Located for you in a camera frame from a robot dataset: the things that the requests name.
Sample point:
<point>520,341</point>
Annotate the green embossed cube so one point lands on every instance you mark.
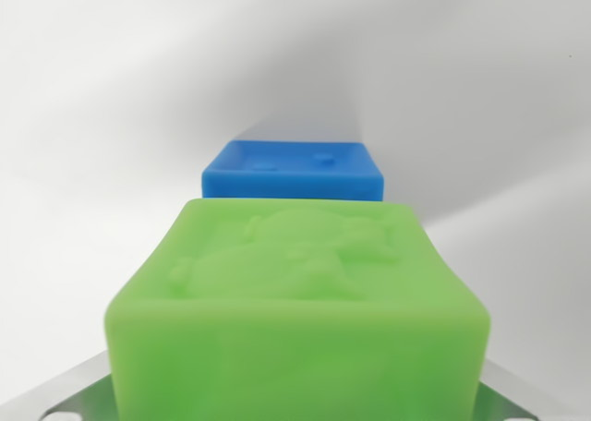
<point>295,328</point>

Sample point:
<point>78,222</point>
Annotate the blue embossed cube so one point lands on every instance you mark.
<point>295,178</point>

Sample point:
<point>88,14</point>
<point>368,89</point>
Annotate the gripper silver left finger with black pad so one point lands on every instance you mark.
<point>69,391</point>

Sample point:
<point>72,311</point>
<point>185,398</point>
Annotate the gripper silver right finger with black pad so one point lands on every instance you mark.
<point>501,402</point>

